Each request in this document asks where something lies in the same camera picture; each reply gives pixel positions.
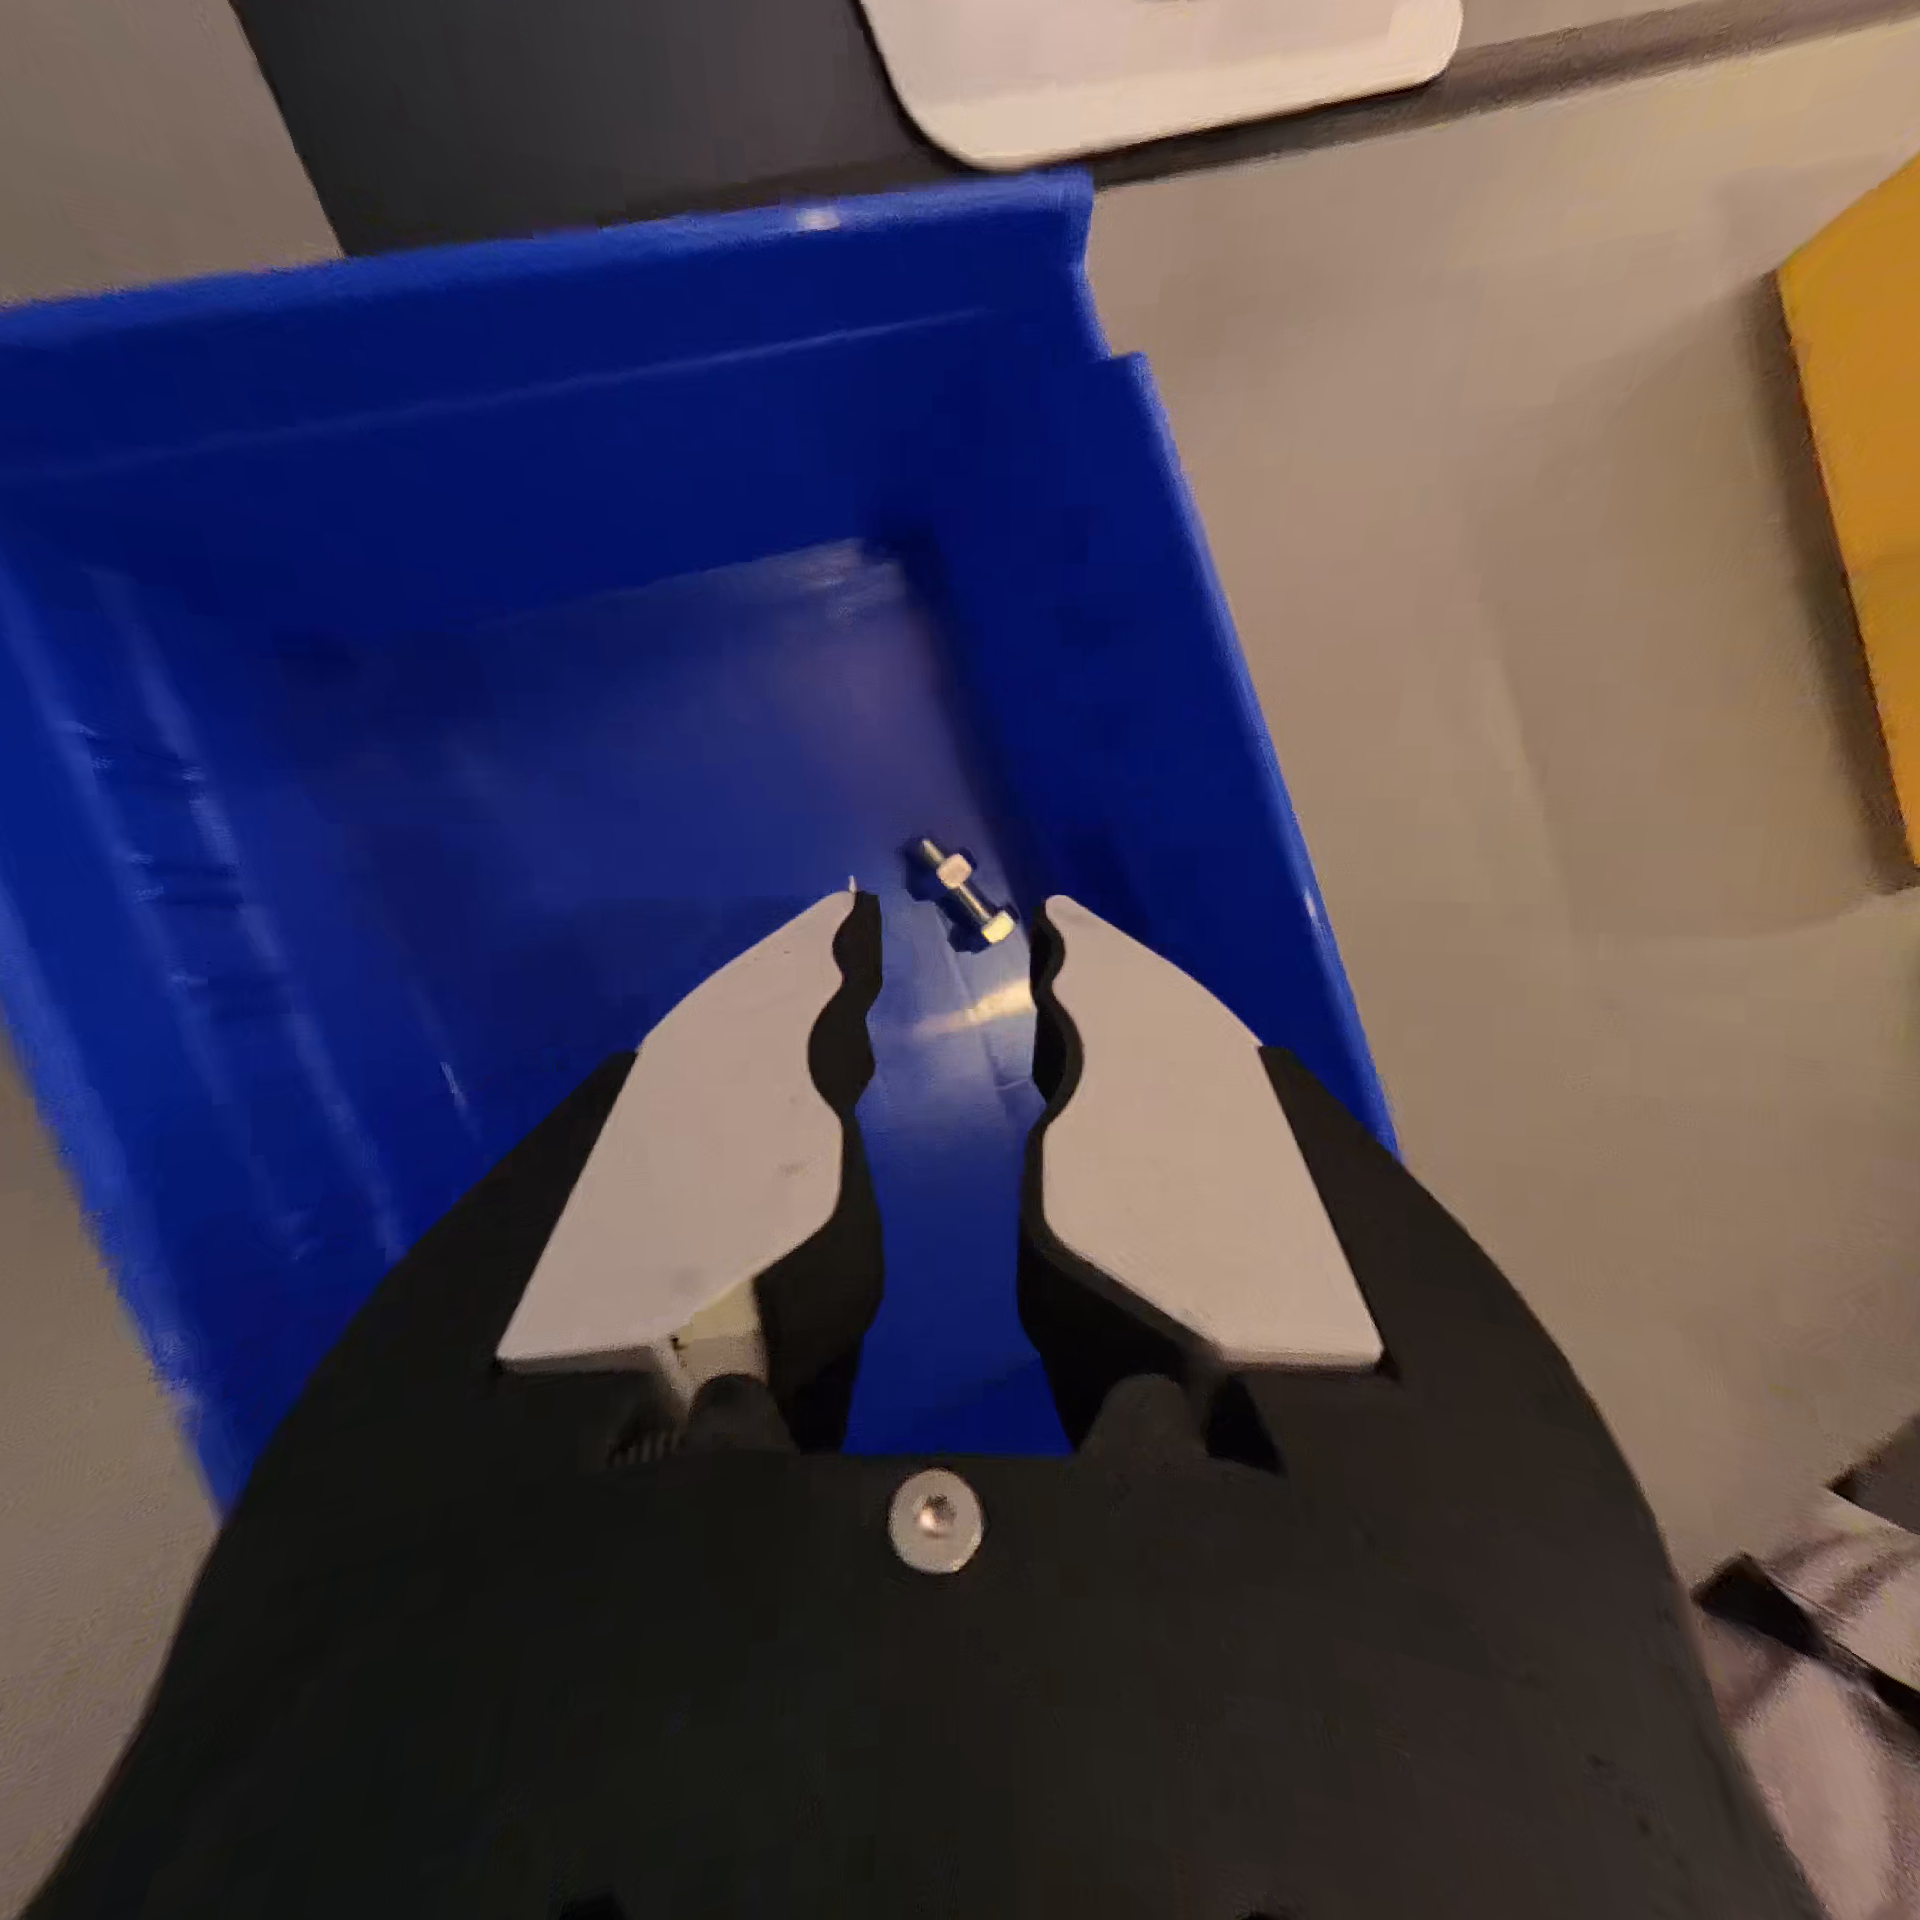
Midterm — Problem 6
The steel hex bolt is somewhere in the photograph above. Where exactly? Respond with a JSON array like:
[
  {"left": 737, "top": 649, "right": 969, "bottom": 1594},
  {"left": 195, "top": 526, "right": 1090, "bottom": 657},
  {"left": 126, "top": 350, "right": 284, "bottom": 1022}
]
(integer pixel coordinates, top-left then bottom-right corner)
[{"left": 908, "top": 836, "right": 1023, "bottom": 946}]

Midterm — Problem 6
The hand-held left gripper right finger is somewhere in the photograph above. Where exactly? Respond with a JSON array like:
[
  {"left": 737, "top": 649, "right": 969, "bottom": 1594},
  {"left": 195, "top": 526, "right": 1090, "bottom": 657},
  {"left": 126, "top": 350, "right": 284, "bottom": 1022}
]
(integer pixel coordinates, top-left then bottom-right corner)
[{"left": 1020, "top": 895, "right": 1387, "bottom": 1451}]

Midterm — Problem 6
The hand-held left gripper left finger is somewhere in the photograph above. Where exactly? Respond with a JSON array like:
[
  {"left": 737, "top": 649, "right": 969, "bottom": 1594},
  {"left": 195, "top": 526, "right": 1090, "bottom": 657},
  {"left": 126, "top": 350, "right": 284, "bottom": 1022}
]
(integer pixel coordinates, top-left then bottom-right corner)
[{"left": 497, "top": 891, "right": 892, "bottom": 1451}]

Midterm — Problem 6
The blue plastic bin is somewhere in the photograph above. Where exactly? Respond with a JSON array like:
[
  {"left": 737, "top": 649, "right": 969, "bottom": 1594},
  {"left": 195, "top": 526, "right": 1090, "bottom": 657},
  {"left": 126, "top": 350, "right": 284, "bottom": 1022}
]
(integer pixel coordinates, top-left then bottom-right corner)
[{"left": 0, "top": 167, "right": 1404, "bottom": 1519}]

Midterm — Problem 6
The yellow plastic bin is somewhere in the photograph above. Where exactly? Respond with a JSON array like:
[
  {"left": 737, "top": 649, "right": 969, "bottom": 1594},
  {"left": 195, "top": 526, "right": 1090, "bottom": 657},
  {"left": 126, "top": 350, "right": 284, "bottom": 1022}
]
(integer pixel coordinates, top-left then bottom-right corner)
[{"left": 1777, "top": 159, "right": 1920, "bottom": 868}]

